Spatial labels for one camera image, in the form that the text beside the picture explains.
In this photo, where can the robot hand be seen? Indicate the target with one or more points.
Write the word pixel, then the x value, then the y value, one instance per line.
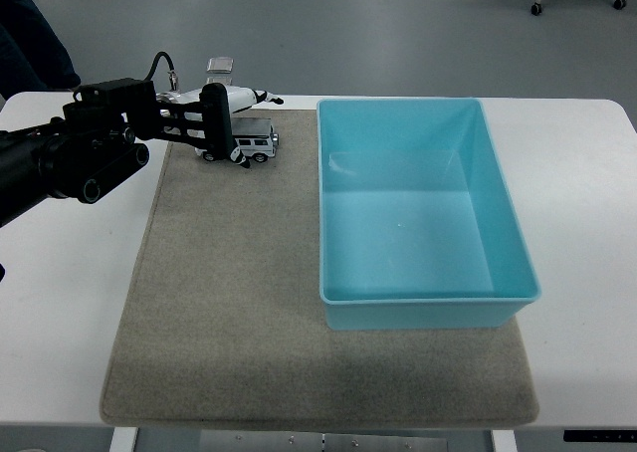
pixel 241 98

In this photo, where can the white toy car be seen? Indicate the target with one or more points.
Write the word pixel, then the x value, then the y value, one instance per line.
pixel 256 143

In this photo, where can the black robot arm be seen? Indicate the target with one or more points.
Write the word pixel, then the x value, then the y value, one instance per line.
pixel 30 158

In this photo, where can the blue plastic box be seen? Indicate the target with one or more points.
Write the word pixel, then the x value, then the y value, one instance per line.
pixel 408 243

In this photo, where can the silver floor outlet plate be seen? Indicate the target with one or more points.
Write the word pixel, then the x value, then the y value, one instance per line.
pixel 219 81
pixel 220 65

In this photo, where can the grey felt mat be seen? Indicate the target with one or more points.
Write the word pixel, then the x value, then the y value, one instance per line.
pixel 224 297

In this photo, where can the person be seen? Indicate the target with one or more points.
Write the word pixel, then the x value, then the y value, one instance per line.
pixel 30 49

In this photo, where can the black caster wheel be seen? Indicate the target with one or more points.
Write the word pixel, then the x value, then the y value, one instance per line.
pixel 619 3
pixel 536 9

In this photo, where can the white table leg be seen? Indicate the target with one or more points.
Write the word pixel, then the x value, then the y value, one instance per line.
pixel 503 442
pixel 122 442

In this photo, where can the grey metal plate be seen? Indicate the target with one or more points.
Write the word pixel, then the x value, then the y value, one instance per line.
pixel 373 444

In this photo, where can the black table control panel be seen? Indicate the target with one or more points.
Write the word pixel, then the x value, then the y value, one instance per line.
pixel 599 436

